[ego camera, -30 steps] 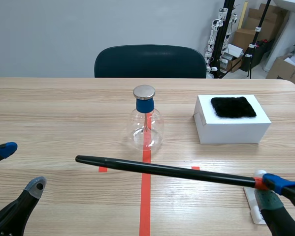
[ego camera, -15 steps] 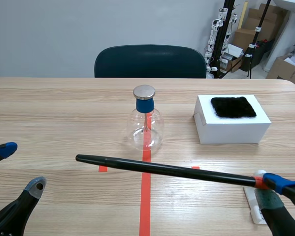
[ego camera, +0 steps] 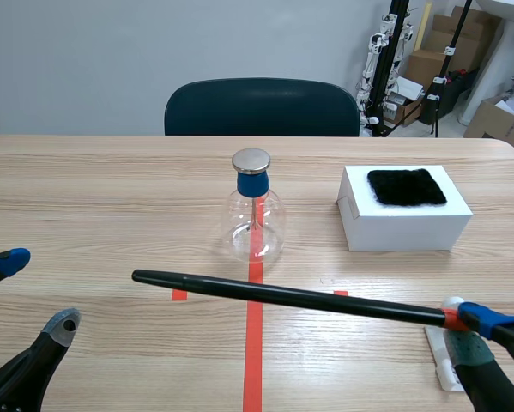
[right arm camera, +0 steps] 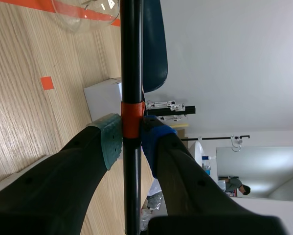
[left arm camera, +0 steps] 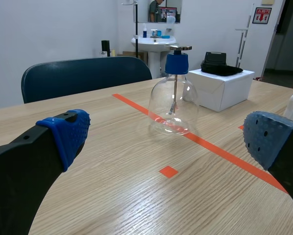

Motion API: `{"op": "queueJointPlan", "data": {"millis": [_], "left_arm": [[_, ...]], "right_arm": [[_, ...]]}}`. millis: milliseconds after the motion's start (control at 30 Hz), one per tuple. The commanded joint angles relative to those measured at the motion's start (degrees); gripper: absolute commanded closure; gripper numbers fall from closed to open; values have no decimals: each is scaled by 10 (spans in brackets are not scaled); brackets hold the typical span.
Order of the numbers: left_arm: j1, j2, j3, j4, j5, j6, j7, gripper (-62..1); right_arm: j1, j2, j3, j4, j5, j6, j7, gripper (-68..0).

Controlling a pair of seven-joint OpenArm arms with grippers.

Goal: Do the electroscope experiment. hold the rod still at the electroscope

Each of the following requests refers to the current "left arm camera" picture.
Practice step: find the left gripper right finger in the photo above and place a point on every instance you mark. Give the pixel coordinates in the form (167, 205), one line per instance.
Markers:
(278, 144)

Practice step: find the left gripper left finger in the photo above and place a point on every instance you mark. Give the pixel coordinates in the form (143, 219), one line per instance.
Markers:
(26, 166)

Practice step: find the white box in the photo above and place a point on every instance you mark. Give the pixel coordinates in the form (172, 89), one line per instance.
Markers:
(224, 90)

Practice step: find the black fur patch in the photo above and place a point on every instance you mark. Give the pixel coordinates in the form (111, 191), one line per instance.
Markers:
(222, 69)

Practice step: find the black bag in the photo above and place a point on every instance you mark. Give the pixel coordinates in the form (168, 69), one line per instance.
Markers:
(216, 58)

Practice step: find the dark blue chair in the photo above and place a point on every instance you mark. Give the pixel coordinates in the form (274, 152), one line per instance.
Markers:
(82, 76)

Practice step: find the clear glass flask blue stopper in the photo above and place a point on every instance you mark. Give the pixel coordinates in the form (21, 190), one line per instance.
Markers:
(173, 95)

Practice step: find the white wash basin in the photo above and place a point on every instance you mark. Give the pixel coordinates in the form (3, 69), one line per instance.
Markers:
(153, 46)

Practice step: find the red and white wall sign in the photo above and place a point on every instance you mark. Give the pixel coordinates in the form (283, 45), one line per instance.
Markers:
(261, 15)

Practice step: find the wall mirror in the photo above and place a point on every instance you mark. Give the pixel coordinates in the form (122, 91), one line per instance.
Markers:
(158, 11)

